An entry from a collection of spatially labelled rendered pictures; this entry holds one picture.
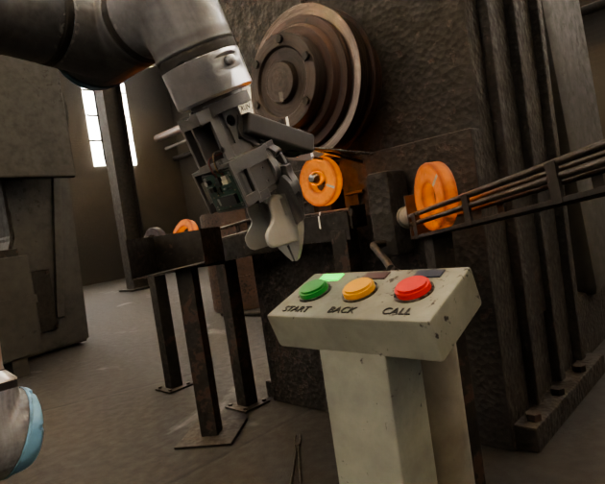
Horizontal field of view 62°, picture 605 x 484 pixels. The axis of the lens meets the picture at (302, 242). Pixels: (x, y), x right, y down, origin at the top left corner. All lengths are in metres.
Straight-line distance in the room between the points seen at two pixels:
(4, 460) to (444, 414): 0.73
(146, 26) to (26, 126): 3.42
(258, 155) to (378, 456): 0.37
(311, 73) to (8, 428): 1.10
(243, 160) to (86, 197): 11.58
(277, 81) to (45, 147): 2.65
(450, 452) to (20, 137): 3.55
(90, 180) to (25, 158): 8.32
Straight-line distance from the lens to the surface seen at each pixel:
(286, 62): 1.56
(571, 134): 2.16
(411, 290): 0.55
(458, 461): 0.80
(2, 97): 3.97
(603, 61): 7.56
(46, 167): 3.97
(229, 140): 0.58
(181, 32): 0.56
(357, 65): 1.50
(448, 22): 1.54
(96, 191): 12.21
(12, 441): 1.05
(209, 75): 0.56
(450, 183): 1.12
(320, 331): 0.61
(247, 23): 2.09
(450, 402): 0.77
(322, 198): 1.58
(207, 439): 1.86
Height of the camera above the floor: 0.70
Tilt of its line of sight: 2 degrees down
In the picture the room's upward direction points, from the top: 8 degrees counter-clockwise
